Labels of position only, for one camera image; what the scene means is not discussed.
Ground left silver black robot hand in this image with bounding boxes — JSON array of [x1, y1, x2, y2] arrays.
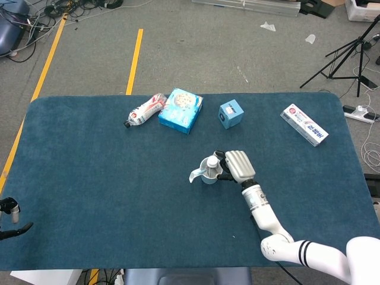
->
[[0, 197, 34, 241]]

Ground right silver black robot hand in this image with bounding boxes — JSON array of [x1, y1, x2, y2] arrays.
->
[[212, 150, 257, 184]]

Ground white toothpaste carton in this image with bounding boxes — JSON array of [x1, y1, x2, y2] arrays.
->
[[280, 103, 330, 147]]

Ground small blue cube box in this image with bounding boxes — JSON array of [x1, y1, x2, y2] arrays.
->
[[218, 99, 245, 130]]

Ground white box under table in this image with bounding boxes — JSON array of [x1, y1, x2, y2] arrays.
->
[[10, 268, 83, 285]]

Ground blue cookie box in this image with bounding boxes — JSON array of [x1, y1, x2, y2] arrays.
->
[[157, 87, 204, 135]]

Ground blue table mat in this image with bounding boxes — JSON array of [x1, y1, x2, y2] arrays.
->
[[0, 91, 375, 271]]

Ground plastic bottle red white label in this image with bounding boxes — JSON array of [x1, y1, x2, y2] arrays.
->
[[123, 93, 168, 129]]

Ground white power strip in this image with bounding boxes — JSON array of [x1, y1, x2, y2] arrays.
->
[[343, 104, 376, 124]]

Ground black flat device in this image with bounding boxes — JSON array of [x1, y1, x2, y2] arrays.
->
[[360, 75, 379, 90]]

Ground black tripod stand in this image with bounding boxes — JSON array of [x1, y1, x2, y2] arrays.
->
[[299, 13, 380, 98]]

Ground dark blue machine base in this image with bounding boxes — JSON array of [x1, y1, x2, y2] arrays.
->
[[0, 0, 30, 57]]

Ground black foam piece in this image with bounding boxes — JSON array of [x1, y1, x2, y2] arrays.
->
[[299, 0, 338, 19]]

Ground white plastic bin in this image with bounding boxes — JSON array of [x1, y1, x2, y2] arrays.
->
[[344, 0, 380, 23]]

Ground white cup with handle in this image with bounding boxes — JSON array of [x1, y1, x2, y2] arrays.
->
[[189, 157, 224, 185]]

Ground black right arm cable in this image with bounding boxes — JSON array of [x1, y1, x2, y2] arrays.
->
[[251, 215, 299, 281]]

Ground black cable tangle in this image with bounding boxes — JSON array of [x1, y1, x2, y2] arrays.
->
[[0, 0, 125, 63]]

